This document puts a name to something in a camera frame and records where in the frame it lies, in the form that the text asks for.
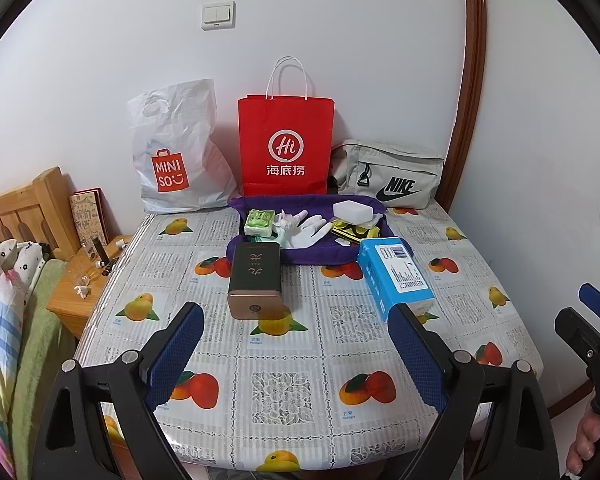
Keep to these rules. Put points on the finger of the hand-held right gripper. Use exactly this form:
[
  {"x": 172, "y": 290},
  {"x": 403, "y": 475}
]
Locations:
[
  {"x": 597, "y": 299},
  {"x": 580, "y": 332}
]

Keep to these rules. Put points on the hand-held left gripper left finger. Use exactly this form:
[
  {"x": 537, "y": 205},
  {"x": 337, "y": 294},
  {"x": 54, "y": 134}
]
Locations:
[{"x": 175, "y": 350}]

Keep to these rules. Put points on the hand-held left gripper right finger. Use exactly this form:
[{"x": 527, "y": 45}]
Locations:
[{"x": 420, "y": 355}]

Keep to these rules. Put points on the purple fabric storage basket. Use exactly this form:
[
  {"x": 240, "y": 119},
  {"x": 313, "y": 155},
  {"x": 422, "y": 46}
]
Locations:
[{"x": 305, "y": 256}]

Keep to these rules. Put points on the green snack packet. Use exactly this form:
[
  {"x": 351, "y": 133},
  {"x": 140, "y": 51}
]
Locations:
[{"x": 260, "y": 222}]

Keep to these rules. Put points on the person's right hand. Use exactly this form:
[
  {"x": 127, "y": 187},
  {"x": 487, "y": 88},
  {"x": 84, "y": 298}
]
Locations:
[{"x": 587, "y": 440}]

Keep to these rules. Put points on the blue tissue box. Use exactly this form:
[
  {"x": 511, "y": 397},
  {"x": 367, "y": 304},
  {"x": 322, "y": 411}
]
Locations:
[{"x": 395, "y": 275}]

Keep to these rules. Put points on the wooden nightstand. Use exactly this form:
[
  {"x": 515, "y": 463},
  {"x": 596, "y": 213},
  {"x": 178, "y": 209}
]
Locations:
[{"x": 80, "y": 310}]

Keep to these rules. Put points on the dark green gold box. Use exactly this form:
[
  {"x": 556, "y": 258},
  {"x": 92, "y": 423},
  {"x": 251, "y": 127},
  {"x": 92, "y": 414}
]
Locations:
[{"x": 257, "y": 280}]

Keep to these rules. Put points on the small dark bottle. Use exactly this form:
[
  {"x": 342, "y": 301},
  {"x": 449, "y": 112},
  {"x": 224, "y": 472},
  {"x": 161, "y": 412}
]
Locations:
[{"x": 100, "y": 252}]

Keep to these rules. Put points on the green blanket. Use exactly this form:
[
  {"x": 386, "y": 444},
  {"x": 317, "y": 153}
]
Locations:
[{"x": 40, "y": 320}]

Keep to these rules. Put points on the illustrated brown book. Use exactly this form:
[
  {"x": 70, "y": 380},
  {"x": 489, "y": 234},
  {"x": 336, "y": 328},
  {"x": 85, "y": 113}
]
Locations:
[{"x": 87, "y": 220}]

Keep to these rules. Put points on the white spotted plush toy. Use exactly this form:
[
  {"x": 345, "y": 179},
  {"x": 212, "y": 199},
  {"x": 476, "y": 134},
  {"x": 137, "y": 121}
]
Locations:
[{"x": 22, "y": 265}]

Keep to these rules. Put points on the grey waist bag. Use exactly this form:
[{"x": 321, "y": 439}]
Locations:
[{"x": 390, "y": 175}]

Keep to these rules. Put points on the white plastic shopping bag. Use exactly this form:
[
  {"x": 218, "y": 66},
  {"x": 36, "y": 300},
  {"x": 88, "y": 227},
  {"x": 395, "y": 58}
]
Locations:
[{"x": 180, "y": 150}]

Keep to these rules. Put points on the wooden bed headboard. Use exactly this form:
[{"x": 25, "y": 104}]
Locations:
[{"x": 25, "y": 210}]

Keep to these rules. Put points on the red paper shopping bag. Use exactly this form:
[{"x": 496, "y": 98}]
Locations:
[{"x": 285, "y": 150}]

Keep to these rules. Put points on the brown wooden door frame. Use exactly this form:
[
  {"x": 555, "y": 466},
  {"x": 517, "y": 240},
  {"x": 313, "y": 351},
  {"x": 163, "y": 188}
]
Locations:
[{"x": 467, "y": 85}]

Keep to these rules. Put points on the white wall light switch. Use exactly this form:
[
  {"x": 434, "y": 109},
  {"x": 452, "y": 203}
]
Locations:
[{"x": 218, "y": 16}]

